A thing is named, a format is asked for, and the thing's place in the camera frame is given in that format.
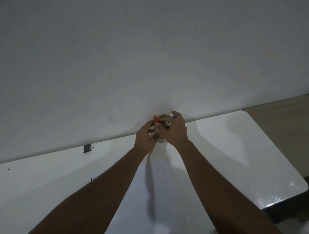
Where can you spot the person's right hand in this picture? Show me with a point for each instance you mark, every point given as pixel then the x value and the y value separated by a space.
pixel 177 132

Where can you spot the person's left hand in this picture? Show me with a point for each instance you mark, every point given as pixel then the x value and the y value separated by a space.
pixel 142 139

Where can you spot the person's right fingers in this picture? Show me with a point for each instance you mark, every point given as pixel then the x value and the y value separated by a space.
pixel 174 115

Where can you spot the person's left thumb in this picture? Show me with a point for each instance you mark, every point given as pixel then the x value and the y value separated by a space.
pixel 154 136

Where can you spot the red capped marker pen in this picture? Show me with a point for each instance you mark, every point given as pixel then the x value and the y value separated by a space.
pixel 155 118

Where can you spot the person's right forearm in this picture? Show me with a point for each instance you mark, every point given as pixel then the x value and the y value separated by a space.
pixel 222 192

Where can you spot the person's left forearm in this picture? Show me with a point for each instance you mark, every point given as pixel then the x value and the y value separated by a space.
pixel 96 197

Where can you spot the beige round pen holder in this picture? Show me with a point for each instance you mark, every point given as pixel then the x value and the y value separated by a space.
pixel 161 120

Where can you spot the small black square object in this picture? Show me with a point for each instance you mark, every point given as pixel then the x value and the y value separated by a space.
pixel 87 148

